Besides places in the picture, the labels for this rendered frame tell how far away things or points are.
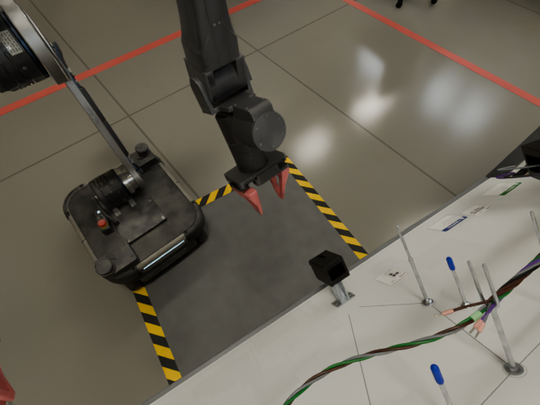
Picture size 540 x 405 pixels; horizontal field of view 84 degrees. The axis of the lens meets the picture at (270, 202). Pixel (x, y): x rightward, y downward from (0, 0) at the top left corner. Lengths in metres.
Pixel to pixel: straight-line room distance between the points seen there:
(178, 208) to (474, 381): 1.37
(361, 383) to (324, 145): 1.76
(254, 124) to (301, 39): 2.61
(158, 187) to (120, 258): 0.41
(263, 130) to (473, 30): 3.28
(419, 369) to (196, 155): 1.81
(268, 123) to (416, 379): 0.38
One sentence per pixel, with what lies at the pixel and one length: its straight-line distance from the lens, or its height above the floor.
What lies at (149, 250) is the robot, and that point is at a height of 0.24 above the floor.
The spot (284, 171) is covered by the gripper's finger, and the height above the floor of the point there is 1.12.
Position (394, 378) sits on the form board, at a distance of 0.49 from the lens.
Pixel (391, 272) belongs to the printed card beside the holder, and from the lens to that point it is 0.69.
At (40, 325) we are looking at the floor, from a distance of 1.93.
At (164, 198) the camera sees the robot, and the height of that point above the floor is 0.24.
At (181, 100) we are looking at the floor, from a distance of 2.47.
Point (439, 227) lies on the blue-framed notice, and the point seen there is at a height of 0.92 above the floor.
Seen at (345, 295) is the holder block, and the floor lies 0.94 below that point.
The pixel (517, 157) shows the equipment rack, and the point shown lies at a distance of 1.04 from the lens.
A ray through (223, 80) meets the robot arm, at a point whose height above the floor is 1.27.
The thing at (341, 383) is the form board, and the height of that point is 1.06.
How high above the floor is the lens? 1.56
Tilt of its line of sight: 60 degrees down
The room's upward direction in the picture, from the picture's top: straight up
